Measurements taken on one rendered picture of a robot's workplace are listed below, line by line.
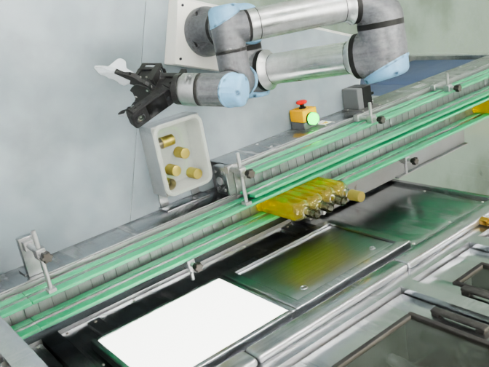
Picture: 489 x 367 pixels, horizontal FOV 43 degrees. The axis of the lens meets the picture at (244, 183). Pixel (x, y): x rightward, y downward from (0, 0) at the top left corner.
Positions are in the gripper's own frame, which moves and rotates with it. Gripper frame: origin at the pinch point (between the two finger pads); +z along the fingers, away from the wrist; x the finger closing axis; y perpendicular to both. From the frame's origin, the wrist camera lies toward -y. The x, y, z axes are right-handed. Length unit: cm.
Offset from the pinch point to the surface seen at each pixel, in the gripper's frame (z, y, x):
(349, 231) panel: -48, 20, -76
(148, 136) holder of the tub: 7.0, 16.3, -31.8
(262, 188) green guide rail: -22, 21, -58
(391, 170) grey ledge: -54, 68, -100
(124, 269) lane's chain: 7, -19, -50
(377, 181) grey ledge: -49, 61, -99
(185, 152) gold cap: -0.2, 20.0, -42.3
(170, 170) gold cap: 3.1, 14.0, -44.0
